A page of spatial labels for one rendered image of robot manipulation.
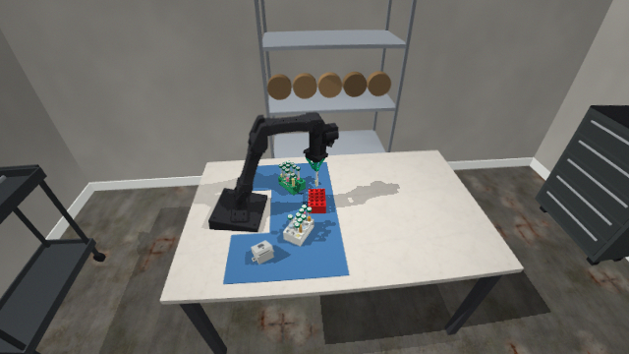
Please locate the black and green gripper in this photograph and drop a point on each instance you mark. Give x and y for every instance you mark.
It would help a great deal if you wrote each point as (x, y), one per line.
(312, 154)

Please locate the green tube rack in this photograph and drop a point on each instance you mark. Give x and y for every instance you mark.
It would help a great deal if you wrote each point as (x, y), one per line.
(299, 185)

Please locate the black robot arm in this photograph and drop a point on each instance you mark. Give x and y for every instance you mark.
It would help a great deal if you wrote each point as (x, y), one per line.
(319, 132)

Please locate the white test tube rack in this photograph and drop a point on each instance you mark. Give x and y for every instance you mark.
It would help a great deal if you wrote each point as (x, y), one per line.
(298, 240)

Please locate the red tube rack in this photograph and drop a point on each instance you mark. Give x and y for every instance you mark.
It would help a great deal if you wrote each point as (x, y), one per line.
(317, 200)

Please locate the blue bench mat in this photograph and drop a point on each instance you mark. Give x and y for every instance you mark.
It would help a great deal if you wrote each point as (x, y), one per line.
(322, 253)

